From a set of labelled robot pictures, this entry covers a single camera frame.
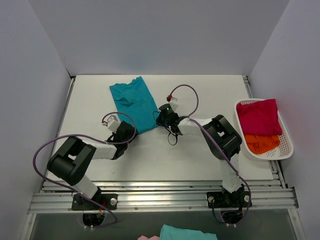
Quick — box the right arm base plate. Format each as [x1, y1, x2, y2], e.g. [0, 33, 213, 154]
[206, 190, 252, 209]

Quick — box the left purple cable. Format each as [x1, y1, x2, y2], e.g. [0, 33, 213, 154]
[32, 111, 138, 229]

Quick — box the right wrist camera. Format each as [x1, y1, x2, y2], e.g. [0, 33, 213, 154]
[166, 94, 179, 112]

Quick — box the folded pink t-shirt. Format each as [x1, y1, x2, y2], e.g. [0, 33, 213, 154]
[137, 235, 160, 240]

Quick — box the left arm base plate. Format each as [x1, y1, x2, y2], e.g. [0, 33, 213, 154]
[71, 193, 118, 211]

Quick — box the folded mint t-shirt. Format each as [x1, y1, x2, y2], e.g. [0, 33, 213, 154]
[159, 224, 218, 240]

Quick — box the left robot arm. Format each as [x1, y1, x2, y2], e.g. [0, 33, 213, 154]
[47, 121, 138, 210]

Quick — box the black thin cable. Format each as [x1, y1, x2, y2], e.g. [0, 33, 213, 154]
[152, 111, 181, 146]

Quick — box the white plastic basket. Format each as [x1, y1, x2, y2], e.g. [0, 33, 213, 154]
[234, 98, 294, 161]

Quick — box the orange t-shirt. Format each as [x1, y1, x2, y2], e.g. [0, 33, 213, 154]
[244, 134, 281, 155]

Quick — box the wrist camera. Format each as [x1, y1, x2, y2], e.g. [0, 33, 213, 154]
[101, 115, 121, 133]
[166, 94, 179, 112]

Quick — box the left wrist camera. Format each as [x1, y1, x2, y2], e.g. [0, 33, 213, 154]
[101, 115, 121, 133]

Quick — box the aluminium rail frame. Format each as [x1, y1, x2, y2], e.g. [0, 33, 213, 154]
[27, 74, 300, 215]

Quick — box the magenta t-shirt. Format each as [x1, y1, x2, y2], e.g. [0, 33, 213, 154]
[236, 99, 282, 136]

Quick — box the purple cable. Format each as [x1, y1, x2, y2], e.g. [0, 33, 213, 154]
[32, 111, 138, 229]
[166, 84, 252, 226]

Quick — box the teal t-shirt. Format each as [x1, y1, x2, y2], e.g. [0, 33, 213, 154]
[109, 76, 158, 134]

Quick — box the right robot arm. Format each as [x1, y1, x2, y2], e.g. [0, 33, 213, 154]
[155, 103, 243, 207]

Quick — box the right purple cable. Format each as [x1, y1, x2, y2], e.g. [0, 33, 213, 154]
[166, 84, 252, 226]

